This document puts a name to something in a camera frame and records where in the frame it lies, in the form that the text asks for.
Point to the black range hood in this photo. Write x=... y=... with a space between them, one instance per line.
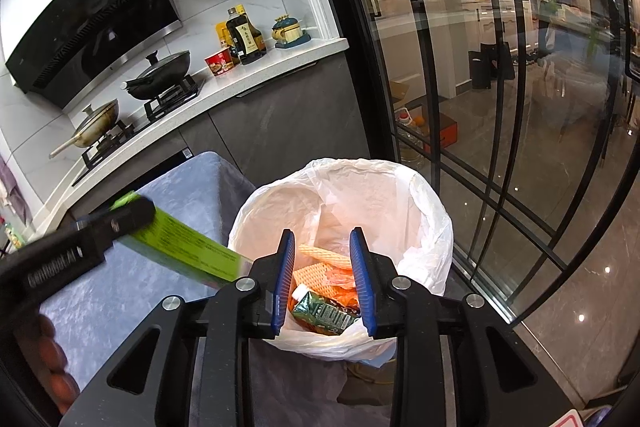
x=90 y=32

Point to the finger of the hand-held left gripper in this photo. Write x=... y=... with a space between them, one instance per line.
x=120 y=219

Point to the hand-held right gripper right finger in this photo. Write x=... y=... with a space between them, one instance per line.
x=361 y=282

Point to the black gas stove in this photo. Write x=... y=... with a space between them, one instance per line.
x=170 y=101

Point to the cooking oil bottle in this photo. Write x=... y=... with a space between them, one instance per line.
x=410 y=132

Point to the orange box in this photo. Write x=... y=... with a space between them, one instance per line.
x=442 y=134

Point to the brass pan with lid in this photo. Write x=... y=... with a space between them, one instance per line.
x=97 y=129

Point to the dark soy sauce bottle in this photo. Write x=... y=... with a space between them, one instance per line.
x=245 y=42

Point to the beige foam net sleeve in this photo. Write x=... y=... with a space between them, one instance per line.
x=320 y=257

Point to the cardboard box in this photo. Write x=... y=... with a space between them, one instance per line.
x=402 y=94

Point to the trash bin with white liner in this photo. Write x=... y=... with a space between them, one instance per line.
x=400 y=217

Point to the blue-grey tablecloth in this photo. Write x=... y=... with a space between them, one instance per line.
x=125 y=297

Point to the black-framed glass door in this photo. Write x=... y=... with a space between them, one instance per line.
x=440 y=32

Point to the green drink carton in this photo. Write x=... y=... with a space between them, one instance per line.
x=325 y=312

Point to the person's left hand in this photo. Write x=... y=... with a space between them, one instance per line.
x=55 y=357

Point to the green box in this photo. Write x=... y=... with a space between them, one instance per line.
x=185 y=247

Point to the black wok with lid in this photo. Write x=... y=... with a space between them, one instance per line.
x=162 y=69

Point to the grey kitchen cabinet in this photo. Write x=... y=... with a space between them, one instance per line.
x=280 y=122

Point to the red instant noodle cup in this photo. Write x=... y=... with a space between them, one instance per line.
x=220 y=63

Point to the yellow bottle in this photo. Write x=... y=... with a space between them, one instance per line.
x=221 y=37

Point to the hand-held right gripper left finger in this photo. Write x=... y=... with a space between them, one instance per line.
x=284 y=277

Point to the blue yellow teapot ornament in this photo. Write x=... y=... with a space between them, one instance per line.
x=290 y=34

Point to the purple hanging cloth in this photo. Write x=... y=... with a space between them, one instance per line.
x=12 y=187

